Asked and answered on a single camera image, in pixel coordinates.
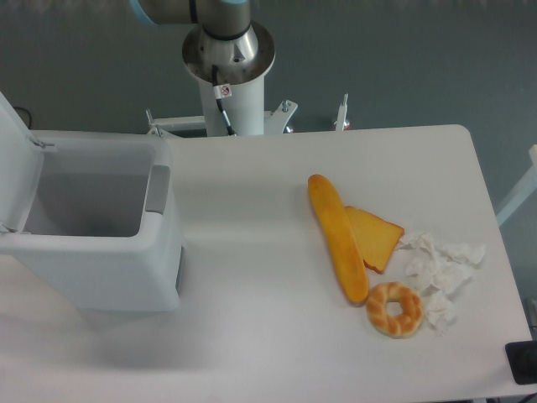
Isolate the white trash can lid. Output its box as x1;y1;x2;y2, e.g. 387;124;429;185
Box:
1;97;44;233

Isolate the white left foot bracket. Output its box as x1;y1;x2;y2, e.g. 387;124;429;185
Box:
145;109;206;138

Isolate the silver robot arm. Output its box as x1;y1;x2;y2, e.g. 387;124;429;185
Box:
129;0;252;40

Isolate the braided ring bread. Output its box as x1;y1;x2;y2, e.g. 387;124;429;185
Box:
366;282;424;338

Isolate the large crumpled white tissue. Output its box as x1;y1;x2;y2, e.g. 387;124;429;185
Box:
395;232;487;296

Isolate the small crumpled white tissue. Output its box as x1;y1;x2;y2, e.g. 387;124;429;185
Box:
425;290;456;335

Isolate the black floor cable left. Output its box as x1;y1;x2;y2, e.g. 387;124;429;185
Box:
12;105;33;129

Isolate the black device at table edge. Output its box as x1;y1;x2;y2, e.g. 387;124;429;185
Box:
505;340;536;385

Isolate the toast bread slice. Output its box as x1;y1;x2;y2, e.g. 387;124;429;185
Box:
345;206;404;274

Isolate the white frame leg right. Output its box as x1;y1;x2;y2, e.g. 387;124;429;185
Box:
495;144;536;227

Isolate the white trash can body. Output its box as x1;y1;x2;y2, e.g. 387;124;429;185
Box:
1;132;185;311

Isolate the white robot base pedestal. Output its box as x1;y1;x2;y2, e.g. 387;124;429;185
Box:
182;22;298;137

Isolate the white pedestal foot bracket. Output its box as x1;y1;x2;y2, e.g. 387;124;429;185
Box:
334;93;350;132

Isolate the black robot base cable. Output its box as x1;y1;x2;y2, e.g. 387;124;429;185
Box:
211;64;238;137

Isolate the long yellow baguette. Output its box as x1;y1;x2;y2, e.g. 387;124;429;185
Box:
307;174;369;306

